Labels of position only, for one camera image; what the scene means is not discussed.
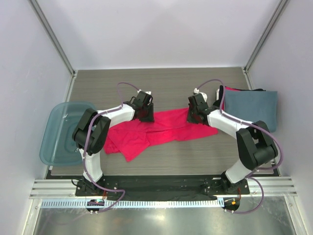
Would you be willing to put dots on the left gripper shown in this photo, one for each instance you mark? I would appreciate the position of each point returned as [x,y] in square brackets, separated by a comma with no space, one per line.
[150,118]

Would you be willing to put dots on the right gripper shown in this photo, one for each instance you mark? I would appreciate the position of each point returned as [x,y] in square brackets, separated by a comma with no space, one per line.
[190,119]

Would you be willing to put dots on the pink t shirt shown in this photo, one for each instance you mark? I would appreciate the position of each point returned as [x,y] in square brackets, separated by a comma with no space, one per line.
[131,138]

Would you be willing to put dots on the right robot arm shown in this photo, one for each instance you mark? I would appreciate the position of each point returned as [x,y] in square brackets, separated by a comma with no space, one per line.
[255,146]

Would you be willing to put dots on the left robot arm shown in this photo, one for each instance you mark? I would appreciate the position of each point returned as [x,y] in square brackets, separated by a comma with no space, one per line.
[91,132]

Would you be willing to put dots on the folded black t shirt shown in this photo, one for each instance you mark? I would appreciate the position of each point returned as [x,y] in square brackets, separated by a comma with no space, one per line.
[217,103]

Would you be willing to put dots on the folded white t shirt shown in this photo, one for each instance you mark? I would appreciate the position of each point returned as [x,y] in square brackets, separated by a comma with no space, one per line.
[217,94]

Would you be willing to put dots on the folded grey-blue t shirt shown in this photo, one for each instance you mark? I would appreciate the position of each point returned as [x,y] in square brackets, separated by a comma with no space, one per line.
[253,106]

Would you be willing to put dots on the clear blue plastic bin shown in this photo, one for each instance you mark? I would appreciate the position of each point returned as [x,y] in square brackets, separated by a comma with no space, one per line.
[58,148]

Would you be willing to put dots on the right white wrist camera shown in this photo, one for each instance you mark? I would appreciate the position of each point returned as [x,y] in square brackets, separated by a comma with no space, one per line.
[197,91]

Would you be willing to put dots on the right aluminium frame post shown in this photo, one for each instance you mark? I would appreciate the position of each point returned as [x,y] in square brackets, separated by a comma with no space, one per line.
[278,11]

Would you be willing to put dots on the aluminium frame post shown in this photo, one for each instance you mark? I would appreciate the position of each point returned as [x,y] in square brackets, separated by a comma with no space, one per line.
[278,11]
[48,29]

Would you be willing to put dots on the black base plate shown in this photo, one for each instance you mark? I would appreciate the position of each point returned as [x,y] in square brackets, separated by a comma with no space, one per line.
[160,188]

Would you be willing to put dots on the slotted cable duct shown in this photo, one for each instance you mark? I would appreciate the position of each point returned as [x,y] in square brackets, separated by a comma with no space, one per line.
[101,204]

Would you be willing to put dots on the aluminium rail beam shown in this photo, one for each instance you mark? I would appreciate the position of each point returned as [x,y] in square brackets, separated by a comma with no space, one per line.
[53,189]

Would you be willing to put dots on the left aluminium frame post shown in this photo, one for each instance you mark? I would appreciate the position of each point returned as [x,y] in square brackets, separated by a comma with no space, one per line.
[48,29]

